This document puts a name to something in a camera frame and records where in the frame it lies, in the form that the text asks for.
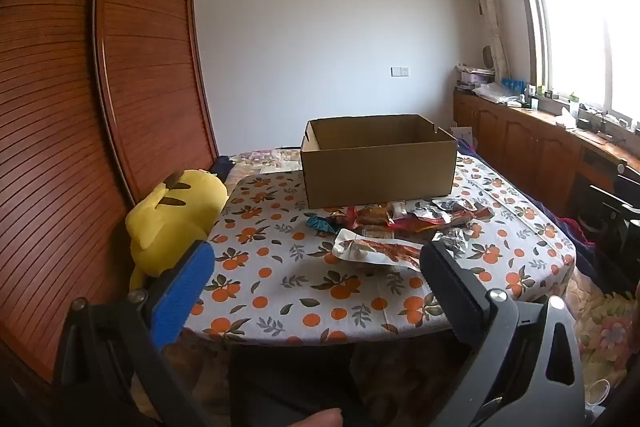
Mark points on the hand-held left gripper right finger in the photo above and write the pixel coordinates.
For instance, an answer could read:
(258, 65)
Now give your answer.
(450, 289)

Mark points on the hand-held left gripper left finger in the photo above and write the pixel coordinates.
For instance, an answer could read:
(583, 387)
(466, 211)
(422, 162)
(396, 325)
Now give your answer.
(182, 294)

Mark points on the silver packet with red snack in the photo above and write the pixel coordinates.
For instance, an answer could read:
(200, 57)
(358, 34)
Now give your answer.
(380, 251)

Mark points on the brown cardboard box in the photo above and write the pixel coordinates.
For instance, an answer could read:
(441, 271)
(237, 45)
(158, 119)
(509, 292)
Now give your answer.
(375, 174)

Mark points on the person's left hand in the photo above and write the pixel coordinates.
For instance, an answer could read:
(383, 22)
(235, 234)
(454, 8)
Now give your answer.
(320, 419)

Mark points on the crumpled silver snack packet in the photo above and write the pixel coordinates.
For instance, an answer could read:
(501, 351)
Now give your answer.
(460, 239)

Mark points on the yellow plush toy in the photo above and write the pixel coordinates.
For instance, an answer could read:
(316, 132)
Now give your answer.
(170, 222)

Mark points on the silver dark snack packet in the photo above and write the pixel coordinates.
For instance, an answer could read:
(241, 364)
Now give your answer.
(457, 208)

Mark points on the orange print tablecloth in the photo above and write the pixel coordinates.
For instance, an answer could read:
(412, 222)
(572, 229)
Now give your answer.
(285, 267)

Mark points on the person's dark pants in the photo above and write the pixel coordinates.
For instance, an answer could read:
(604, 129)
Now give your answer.
(290, 382)

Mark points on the teal candy wrapper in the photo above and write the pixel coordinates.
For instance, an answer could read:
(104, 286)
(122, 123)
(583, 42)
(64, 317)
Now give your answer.
(317, 223)

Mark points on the wooden counter cabinet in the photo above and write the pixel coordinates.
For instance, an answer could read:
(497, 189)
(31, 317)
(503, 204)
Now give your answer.
(520, 147)

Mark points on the folded floral blanket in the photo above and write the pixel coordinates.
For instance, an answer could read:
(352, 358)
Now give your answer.
(270, 159)

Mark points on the floral quilt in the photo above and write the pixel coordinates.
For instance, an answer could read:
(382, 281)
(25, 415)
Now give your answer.
(607, 327)

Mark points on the black chair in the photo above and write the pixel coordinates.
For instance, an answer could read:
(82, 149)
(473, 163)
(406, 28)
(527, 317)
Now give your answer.
(612, 217)

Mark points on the clear plastic bag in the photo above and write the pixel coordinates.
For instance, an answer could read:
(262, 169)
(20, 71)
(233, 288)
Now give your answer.
(495, 93)

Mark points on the tissue box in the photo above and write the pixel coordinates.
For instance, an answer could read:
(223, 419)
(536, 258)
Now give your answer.
(566, 118)

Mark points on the stack of small boxes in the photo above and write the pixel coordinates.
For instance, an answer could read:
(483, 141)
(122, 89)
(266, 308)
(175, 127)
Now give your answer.
(472, 77)

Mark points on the blue packets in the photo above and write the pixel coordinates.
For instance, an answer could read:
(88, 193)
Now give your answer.
(515, 84)

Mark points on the wooden slatted wardrobe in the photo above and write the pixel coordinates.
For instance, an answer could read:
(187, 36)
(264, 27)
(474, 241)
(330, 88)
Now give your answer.
(75, 107)

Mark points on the oval woven fan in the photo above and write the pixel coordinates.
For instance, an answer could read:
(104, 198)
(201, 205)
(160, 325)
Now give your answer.
(487, 55)

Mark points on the pale patterned curtain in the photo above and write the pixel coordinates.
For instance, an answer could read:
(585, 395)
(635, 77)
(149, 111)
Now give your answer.
(487, 7)

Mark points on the wooden framed window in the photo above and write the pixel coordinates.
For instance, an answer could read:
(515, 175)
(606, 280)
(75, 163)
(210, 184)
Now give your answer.
(575, 17)

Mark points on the white wall switch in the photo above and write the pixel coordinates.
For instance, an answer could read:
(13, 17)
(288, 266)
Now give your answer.
(400, 71)

